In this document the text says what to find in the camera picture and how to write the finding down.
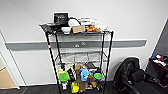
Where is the small white bottle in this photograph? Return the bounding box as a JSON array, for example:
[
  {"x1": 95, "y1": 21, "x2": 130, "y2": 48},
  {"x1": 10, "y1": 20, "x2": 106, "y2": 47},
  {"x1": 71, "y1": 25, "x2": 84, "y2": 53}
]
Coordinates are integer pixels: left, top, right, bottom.
[{"x1": 61, "y1": 82, "x2": 68, "y2": 91}]

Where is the long grey wall band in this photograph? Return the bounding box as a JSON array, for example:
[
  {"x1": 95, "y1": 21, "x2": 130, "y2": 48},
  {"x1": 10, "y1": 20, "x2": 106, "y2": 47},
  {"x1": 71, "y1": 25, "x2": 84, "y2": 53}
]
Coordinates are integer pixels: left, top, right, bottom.
[{"x1": 4, "y1": 39, "x2": 148, "y2": 52}]

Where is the blue plush toy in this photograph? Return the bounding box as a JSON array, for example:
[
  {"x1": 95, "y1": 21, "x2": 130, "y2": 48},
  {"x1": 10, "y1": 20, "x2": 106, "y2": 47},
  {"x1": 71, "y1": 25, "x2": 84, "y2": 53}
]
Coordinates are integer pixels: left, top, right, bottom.
[{"x1": 79, "y1": 67, "x2": 92, "y2": 83}]

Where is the pale yellow packet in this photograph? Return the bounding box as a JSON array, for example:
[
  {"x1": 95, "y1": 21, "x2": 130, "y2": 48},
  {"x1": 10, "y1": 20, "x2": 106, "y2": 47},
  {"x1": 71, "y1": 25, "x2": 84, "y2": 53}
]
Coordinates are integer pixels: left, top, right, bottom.
[{"x1": 56, "y1": 67, "x2": 67, "y2": 75}]

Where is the orange plush toy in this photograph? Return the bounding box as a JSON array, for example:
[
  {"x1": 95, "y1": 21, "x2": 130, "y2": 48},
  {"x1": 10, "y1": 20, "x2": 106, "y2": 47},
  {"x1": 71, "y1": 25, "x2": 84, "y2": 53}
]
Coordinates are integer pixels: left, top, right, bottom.
[{"x1": 85, "y1": 25, "x2": 101, "y2": 34}]

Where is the white bag with blue handle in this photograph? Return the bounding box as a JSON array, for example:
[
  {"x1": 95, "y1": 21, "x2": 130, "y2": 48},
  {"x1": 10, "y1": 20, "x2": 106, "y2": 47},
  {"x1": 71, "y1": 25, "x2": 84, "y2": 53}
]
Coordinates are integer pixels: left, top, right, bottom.
[{"x1": 67, "y1": 17, "x2": 82, "y2": 29}]

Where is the black wire shelf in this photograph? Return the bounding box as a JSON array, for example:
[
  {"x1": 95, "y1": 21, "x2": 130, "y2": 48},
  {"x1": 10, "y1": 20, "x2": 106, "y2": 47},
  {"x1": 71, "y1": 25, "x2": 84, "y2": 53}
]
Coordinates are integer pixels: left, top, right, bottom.
[{"x1": 38, "y1": 19, "x2": 115, "y2": 94}]

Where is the green bowl with blue rim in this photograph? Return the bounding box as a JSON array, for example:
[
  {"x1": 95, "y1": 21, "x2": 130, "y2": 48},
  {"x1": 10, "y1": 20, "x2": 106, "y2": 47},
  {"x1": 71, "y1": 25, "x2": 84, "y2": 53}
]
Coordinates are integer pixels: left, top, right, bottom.
[{"x1": 93, "y1": 72, "x2": 104, "y2": 81}]

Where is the brown cardboard carton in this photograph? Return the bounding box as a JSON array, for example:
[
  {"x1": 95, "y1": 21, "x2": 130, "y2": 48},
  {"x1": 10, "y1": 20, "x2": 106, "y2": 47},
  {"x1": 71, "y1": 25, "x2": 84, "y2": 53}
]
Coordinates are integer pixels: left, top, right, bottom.
[{"x1": 74, "y1": 64, "x2": 84, "y2": 76}]

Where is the cluttered dark desk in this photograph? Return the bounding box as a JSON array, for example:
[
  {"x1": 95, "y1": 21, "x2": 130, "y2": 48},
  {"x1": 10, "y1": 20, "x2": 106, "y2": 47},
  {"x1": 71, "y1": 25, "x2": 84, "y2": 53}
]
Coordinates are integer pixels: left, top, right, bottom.
[{"x1": 145, "y1": 53, "x2": 168, "y2": 85}]

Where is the lime green lidded container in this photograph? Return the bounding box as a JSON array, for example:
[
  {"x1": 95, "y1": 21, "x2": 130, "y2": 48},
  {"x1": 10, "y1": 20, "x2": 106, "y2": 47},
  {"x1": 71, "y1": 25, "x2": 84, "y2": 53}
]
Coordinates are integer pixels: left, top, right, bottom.
[{"x1": 58, "y1": 72, "x2": 71, "y2": 84}]

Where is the clear tray with black contents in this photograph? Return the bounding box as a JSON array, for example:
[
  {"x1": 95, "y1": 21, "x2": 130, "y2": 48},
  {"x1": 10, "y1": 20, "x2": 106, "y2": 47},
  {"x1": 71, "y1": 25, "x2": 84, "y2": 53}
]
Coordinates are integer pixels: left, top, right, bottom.
[{"x1": 38, "y1": 21, "x2": 63, "y2": 34}]

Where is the white bowl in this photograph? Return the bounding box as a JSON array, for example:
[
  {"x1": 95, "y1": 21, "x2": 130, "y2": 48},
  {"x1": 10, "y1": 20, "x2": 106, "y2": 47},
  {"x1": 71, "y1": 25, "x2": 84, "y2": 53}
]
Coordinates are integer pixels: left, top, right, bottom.
[{"x1": 61, "y1": 26, "x2": 73, "y2": 35}]

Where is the square white wall outlet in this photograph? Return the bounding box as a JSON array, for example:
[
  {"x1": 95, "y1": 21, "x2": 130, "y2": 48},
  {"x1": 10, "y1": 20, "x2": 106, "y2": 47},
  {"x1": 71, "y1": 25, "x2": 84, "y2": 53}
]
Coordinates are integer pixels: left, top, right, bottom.
[{"x1": 74, "y1": 43, "x2": 81, "y2": 48}]

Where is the black office chair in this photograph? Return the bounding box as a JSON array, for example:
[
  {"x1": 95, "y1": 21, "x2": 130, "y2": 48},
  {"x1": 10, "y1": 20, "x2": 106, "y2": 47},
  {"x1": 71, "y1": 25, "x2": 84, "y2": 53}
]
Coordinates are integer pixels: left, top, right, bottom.
[{"x1": 112, "y1": 56, "x2": 158, "y2": 94}]

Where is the small tan cardboard box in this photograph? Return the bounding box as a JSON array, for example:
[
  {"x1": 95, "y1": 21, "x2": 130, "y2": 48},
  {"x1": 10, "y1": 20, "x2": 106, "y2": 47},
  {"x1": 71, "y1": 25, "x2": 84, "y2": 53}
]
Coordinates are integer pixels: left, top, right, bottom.
[{"x1": 71, "y1": 24, "x2": 87, "y2": 35}]

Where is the white door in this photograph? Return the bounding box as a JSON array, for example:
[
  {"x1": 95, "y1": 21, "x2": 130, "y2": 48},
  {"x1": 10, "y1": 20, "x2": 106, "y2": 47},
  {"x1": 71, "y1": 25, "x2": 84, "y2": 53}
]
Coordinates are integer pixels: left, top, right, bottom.
[{"x1": 0, "y1": 30, "x2": 27, "y2": 90}]

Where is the black bag with white print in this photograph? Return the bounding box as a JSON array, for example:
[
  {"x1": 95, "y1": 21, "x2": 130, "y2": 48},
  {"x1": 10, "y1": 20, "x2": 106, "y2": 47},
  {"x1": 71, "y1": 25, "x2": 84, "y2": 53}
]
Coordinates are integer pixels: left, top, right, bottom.
[{"x1": 53, "y1": 12, "x2": 70, "y2": 25}]

